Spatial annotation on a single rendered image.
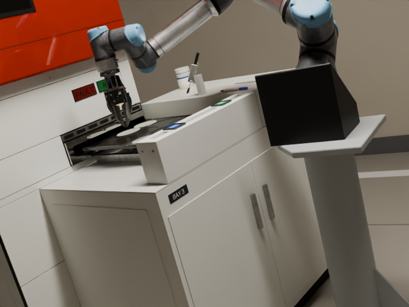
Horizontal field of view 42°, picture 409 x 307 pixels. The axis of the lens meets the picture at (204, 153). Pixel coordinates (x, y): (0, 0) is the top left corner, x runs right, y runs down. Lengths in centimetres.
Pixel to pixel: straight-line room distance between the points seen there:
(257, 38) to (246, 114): 222
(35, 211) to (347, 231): 112
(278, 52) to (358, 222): 246
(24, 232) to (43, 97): 51
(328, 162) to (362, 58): 226
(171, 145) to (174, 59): 292
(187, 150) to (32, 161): 65
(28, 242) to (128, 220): 48
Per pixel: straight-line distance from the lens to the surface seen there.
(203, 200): 177
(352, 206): 180
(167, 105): 233
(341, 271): 189
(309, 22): 166
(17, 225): 208
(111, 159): 216
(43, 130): 213
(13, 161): 206
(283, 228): 217
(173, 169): 167
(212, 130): 182
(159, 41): 198
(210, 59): 438
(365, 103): 400
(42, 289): 217
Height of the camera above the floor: 130
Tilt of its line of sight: 15 degrees down
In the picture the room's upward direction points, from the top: 15 degrees counter-clockwise
